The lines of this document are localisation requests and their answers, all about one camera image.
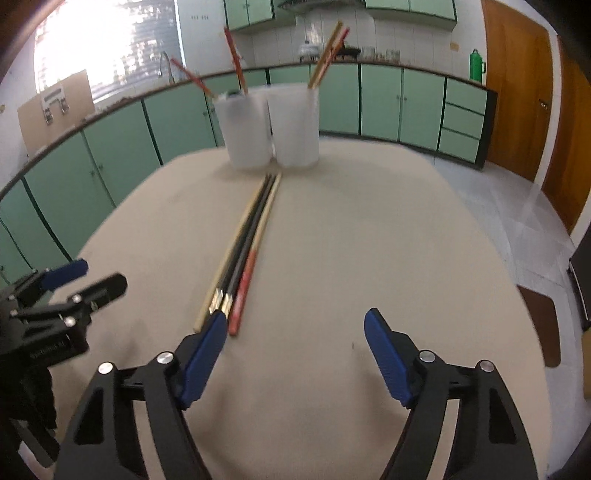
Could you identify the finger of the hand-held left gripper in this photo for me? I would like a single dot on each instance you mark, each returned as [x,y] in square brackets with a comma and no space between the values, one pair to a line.
[101,288]
[64,273]

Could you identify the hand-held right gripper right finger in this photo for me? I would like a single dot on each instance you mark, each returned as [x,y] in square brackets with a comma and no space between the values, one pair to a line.
[385,355]

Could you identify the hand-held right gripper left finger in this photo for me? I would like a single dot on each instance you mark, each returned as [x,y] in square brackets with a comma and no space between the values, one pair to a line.
[203,355]

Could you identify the plain tan chopstick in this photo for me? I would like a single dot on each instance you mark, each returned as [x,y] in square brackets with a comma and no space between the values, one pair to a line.
[327,53]
[208,304]

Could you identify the tan red-ended chopstick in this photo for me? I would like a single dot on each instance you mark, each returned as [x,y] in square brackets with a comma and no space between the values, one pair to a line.
[243,300]
[234,55]
[333,55]
[191,76]

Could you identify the black gold-banded chopstick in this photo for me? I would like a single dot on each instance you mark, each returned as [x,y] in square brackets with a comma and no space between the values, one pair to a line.
[248,254]
[239,254]

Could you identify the white two-compartment utensil holder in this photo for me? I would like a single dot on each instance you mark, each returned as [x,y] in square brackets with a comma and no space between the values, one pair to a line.
[286,129]

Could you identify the metal kitchen faucet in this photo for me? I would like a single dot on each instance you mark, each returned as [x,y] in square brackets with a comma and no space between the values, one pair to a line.
[165,64]

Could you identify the window with white blinds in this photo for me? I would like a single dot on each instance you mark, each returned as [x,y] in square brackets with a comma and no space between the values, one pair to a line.
[106,41]

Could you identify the green lower kitchen cabinets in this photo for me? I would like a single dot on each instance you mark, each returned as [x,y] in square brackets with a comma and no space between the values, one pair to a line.
[383,101]

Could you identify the green kitchen cabinets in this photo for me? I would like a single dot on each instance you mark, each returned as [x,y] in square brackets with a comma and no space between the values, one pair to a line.
[406,7]
[383,101]

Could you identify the plain wooden door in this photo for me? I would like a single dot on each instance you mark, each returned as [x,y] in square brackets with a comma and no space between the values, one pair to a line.
[570,147]

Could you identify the row of jars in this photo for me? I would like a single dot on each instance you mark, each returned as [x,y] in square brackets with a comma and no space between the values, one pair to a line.
[383,55]

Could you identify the green thermos bottle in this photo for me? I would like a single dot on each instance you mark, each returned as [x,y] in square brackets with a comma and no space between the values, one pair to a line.
[476,67]

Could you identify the black wok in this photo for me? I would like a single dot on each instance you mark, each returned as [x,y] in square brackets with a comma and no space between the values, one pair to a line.
[352,50]

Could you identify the white cooking pot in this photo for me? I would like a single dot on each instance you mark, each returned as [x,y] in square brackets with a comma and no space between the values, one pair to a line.
[308,50]

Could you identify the green upper kitchen cabinets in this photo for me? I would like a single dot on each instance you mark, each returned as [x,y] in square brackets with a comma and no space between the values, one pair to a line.
[406,7]

